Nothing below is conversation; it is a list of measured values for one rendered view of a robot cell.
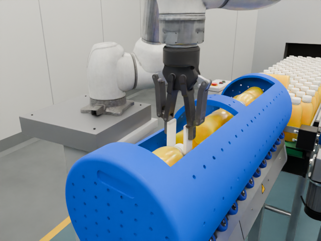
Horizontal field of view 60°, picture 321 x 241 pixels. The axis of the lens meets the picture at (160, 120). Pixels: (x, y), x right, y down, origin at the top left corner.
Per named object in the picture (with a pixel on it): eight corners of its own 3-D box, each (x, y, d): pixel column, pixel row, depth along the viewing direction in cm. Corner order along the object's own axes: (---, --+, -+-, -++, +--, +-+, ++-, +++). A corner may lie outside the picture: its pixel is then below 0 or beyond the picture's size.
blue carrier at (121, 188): (67, 247, 63) (58, 134, 52) (219, 126, 131) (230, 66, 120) (174, 328, 49) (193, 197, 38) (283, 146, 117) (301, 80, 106)
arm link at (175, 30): (191, 14, 48) (190, 49, 50) (213, 14, 55) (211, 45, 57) (149, 14, 53) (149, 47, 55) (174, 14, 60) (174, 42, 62)
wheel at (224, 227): (209, 220, 69) (215, 218, 68) (216, 210, 73) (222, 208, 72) (219, 235, 69) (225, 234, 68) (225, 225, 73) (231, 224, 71)
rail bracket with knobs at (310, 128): (290, 149, 123) (294, 127, 119) (293, 143, 129) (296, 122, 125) (315, 155, 118) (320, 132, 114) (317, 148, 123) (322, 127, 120)
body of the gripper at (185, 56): (153, 45, 55) (154, 90, 59) (191, 48, 51) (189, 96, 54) (173, 42, 61) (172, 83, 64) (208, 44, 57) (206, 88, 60)
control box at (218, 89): (200, 103, 153) (201, 85, 149) (215, 95, 168) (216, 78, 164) (217, 106, 147) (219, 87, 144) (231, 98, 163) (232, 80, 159)
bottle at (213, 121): (198, 116, 73) (225, 100, 88) (186, 135, 77) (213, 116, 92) (219, 134, 71) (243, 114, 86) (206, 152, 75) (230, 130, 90)
